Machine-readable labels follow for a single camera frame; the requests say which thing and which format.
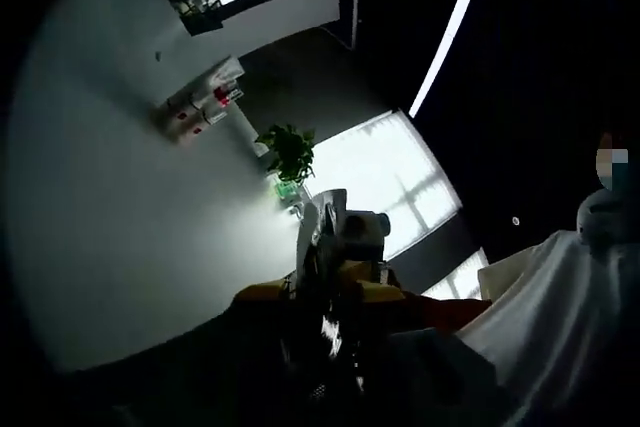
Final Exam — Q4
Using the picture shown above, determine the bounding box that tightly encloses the white skincare tube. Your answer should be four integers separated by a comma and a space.
164, 55, 245, 108

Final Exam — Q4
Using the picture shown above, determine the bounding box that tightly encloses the red clear-cap skincare bottle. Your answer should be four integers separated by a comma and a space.
199, 85, 245, 111

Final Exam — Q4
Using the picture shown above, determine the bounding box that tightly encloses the small green translucent object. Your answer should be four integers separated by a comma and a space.
273, 180, 301, 201

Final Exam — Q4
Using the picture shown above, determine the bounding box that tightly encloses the bright window with blinds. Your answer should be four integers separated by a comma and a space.
299, 109, 464, 262

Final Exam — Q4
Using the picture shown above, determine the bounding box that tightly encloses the green potted plant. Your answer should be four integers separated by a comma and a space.
254, 122, 317, 183

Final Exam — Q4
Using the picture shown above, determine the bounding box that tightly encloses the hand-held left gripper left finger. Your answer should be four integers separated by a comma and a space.
119, 281, 302, 427

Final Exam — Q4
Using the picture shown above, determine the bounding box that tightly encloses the white red-label skincare bottle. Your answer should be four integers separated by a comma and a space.
163, 109, 232, 147

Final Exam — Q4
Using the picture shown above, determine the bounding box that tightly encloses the black framed desk panel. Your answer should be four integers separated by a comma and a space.
157, 0, 225, 37

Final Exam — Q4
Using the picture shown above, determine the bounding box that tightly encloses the person's white shirt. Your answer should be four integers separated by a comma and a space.
457, 229, 640, 427

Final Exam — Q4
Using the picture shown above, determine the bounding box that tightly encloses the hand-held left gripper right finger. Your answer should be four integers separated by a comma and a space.
346, 270, 502, 427

